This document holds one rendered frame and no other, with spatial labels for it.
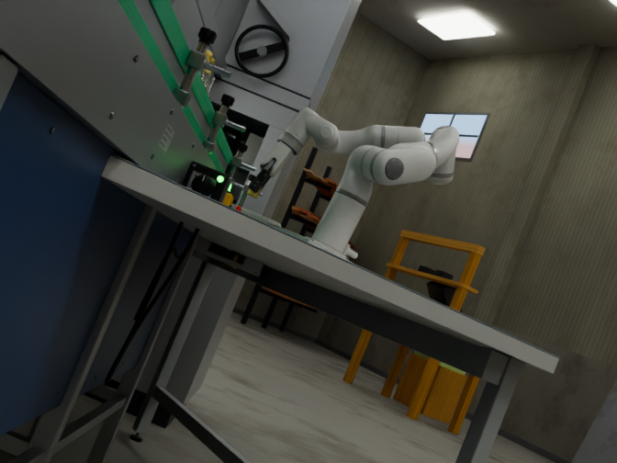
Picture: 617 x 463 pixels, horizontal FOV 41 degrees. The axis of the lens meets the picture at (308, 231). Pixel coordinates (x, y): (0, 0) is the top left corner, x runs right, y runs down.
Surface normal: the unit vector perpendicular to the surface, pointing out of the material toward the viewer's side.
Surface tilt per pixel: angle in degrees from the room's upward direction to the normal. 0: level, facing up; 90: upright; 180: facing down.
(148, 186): 90
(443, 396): 90
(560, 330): 90
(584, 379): 90
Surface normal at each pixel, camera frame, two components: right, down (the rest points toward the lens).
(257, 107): 0.03, -0.07
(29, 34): 0.92, 0.38
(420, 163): 0.51, 0.17
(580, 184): -0.78, -0.37
